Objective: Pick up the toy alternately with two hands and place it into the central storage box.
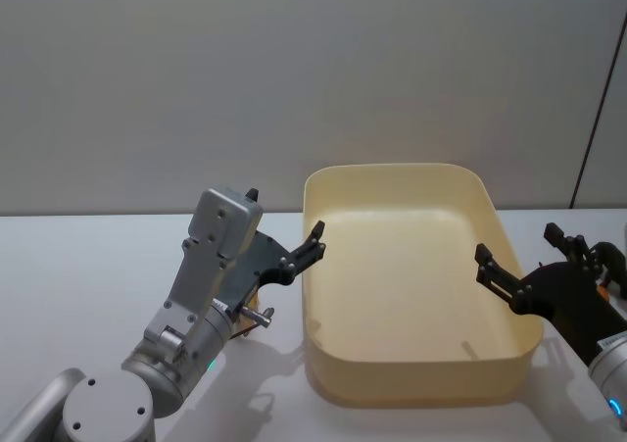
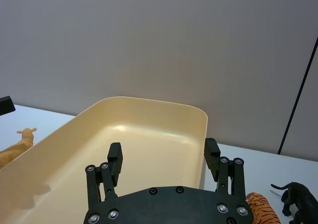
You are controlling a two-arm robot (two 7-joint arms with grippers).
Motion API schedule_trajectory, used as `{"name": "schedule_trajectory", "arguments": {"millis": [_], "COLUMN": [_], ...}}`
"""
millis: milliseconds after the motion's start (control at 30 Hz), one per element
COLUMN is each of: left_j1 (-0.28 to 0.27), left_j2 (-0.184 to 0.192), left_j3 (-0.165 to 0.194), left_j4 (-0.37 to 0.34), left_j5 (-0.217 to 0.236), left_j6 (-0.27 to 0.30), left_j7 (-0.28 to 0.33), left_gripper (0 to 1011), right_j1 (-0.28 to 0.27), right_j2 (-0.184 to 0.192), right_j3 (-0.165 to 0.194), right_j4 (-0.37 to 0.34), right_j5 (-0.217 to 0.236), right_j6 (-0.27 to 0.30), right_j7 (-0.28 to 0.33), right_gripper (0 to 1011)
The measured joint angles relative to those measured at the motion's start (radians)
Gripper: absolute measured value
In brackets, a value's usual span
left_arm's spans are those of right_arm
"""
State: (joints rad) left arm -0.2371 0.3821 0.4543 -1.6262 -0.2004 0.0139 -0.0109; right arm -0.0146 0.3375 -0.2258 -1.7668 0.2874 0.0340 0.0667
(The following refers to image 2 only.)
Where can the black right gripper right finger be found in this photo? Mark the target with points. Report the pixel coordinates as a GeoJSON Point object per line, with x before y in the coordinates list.
{"type": "Point", "coordinates": [211, 157]}

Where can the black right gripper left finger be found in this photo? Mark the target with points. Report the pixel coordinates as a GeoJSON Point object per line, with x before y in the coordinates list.
{"type": "Point", "coordinates": [114, 164]}

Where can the cream plastic tray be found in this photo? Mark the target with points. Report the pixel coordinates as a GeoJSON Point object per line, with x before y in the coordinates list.
{"type": "Point", "coordinates": [149, 124]}

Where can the orange striped toy tiger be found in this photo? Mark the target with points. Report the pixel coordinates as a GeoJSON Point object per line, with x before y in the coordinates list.
{"type": "Point", "coordinates": [263, 209]}

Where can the tan toy camel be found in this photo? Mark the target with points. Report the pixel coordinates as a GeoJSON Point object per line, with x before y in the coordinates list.
{"type": "Point", "coordinates": [24, 142]}

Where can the black toy panther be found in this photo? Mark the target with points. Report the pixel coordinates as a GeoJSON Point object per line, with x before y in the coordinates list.
{"type": "Point", "coordinates": [303, 199]}

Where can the black flat block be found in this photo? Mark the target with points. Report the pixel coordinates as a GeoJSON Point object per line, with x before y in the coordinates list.
{"type": "Point", "coordinates": [6, 106]}

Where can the thin black post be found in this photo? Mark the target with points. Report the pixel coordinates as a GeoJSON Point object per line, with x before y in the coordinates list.
{"type": "Point", "coordinates": [298, 95]}

